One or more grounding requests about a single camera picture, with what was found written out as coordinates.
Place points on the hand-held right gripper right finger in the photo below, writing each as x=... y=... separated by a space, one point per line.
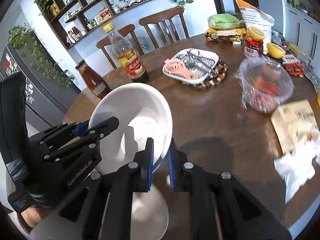
x=172 y=167

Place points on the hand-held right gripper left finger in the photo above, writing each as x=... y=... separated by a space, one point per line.
x=149 y=160

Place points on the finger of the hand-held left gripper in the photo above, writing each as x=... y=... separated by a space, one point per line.
x=105 y=128
x=81 y=129

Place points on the white round bowl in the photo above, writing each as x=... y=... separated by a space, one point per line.
x=140 y=105

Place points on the large beige bowl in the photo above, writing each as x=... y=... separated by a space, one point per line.
x=150 y=212

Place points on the person's left forearm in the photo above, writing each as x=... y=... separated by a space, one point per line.
x=31 y=216

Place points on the grey refrigerator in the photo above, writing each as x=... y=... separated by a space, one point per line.
x=50 y=97

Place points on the red sauce glass bottle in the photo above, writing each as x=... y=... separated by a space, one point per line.
x=96 y=82

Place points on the cluster of photo fridge magnets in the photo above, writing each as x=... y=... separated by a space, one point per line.
x=10 y=62

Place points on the dark vinegar bottle yellow cap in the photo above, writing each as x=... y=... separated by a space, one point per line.
x=130 y=62

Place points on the trailing ivy plant on refrigerator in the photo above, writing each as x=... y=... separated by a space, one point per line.
x=40 y=55

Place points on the pink slotted spatula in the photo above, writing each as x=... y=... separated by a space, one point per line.
x=180 y=70

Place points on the brown wooden dining chair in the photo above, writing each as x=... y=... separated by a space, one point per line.
x=162 y=15
x=125 y=31

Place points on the wooden bead trivet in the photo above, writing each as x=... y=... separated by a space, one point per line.
x=220 y=76

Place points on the metal kitchen tongs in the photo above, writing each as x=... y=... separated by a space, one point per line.
x=197 y=62

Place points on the white rectangular utensil tray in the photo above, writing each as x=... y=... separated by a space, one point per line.
x=210 y=56

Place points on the clear plastic bag of tomatoes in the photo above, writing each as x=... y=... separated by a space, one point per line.
x=265 y=87

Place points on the crumpled white tissue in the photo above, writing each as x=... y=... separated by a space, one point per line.
x=295 y=172

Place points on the beige paper packet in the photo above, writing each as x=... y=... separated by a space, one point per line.
x=292 y=120

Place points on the yellow black snack packet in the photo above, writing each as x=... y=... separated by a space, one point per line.
x=222 y=36

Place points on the red chili sauce jar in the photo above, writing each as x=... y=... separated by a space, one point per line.
x=252 y=48

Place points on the bagged green vegetable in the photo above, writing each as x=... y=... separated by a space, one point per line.
x=225 y=20

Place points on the lemon half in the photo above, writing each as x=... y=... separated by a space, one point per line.
x=256 y=33
x=276 y=50

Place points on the red sausage packet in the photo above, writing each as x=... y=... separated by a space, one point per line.
x=293 y=65

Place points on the orange and white standing bag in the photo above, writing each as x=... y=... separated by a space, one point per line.
x=257 y=17

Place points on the dark wooden wall shelf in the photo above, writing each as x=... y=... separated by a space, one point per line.
x=82 y=10

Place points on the white wall cabinet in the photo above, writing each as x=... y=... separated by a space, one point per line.
x=302 y=25

